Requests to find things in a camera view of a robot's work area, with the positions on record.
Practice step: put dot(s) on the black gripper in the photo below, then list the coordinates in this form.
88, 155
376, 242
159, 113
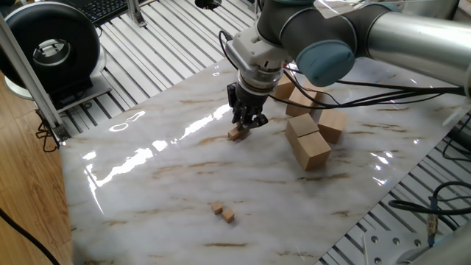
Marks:
248, 99

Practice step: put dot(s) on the small wooden cube block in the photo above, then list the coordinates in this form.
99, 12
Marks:
234, 134
217, 207
228, 215
244, 133

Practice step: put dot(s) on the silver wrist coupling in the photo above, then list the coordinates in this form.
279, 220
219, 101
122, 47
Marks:
259, 81

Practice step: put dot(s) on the large wooden cube block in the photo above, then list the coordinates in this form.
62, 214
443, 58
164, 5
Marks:
299, 103
312, 152
300, 125
284, 90
315, 90
331, 125

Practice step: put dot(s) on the glossy marble pattern mat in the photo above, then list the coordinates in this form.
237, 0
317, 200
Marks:
147, 184

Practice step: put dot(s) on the black computer keyboard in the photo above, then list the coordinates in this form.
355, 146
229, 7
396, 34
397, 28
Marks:
106, 9

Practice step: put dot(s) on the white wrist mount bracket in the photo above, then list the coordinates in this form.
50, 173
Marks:
254, 51

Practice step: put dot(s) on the grey device base plate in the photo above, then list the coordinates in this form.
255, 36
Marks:
97, 92

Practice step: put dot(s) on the short aluminium post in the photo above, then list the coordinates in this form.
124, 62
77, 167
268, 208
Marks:
136, 13

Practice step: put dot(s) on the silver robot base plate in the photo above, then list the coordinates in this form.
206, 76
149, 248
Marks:
386, 250

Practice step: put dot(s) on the aluminium frame post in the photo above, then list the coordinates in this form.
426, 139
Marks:
33, 84

